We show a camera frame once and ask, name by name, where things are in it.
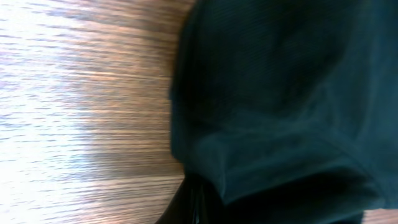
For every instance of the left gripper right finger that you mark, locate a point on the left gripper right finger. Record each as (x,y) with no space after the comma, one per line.
(210,209)

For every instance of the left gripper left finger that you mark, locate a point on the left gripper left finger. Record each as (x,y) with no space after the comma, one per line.
(181,209)

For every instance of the black polo shirt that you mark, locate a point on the black polo shirt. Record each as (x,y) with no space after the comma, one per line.
(288,109)

